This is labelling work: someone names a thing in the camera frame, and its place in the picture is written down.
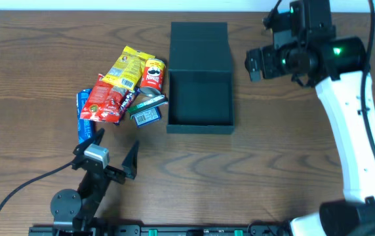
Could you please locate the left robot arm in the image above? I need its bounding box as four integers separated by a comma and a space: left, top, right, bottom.
50, 128, 140, 235

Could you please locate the red candy bag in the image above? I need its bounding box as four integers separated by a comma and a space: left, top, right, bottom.
79, 74, 128, 123

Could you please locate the yellow snack bag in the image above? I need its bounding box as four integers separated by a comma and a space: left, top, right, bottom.
103, 46, 155, 91

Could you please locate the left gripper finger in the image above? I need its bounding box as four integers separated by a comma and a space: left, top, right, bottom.
73, 128, 105, 156
121, 141, 140, 180

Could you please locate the green gum pack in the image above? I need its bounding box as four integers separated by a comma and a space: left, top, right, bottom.
127, 94, 168, 115

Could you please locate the blue cookie packet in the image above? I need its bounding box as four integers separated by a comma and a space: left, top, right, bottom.
76, 88, 95, 144

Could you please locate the red Pringles can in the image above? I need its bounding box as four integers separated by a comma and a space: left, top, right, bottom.
140, 58, 166, 96

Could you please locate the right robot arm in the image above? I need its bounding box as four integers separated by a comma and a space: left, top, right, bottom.
245, 0, 375, 235

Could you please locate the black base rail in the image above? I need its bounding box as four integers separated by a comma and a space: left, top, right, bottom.
28, 225, 292, 236

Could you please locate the black gift box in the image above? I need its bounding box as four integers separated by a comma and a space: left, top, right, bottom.
167, 22, 235, 134

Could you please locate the blue small card box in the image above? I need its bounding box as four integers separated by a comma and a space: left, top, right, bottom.
133, 108, 161, 128

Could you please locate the purple Dairy Milk bar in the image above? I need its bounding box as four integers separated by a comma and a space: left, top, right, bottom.
114, 87, 140, 126

